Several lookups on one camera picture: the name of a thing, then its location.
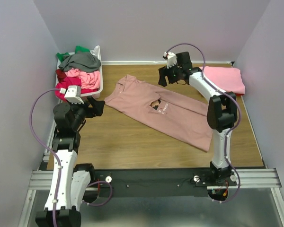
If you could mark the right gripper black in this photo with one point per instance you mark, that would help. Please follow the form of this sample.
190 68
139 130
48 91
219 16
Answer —
170 74

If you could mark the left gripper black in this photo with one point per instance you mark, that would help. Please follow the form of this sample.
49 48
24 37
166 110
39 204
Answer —
92 107

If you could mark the dusty pink printed t-shirt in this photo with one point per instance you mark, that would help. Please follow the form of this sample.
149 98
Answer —
171 113

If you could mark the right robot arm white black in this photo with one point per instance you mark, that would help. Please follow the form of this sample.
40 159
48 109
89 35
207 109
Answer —
221 114

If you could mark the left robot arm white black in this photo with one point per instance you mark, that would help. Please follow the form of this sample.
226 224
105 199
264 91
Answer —
69 181

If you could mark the white laundry basket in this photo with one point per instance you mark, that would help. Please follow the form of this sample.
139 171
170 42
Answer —
96 52

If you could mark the pink t-shirt in basket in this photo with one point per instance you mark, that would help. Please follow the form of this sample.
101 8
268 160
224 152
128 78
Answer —
89 80

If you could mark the magenta t-shirt in basket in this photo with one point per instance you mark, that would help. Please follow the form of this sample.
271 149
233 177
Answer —
70 81

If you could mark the grey t-shirt in basket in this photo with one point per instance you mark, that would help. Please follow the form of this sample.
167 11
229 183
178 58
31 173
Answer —
84 61

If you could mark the dark red t-shirt in basket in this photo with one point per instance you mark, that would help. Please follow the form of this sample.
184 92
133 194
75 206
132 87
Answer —
60 75

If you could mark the green t-shirt in basket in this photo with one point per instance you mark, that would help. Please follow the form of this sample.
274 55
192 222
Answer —
62 56

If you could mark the folded light pink t-shirt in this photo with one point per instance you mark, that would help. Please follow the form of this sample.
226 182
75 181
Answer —
228 79

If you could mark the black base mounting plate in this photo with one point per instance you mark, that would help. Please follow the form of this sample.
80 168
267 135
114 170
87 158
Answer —
166 182

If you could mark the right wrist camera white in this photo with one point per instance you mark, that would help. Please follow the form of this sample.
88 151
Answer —
171 59

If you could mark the aluminium frame rail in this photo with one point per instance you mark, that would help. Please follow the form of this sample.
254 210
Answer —
244 178

